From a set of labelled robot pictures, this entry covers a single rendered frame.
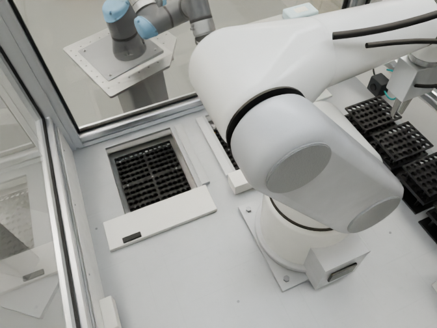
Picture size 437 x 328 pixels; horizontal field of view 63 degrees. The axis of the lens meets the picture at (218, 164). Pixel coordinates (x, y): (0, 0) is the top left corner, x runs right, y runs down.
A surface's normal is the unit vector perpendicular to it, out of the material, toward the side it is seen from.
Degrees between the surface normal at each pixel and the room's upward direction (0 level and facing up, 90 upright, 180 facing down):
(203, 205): 0
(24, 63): 90
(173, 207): 0
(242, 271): 0
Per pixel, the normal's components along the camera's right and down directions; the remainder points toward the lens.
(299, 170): 0.39, 0.73
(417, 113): -0.92, 0.33
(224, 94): -0.72, -0.14
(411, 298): -0.04, -0.60
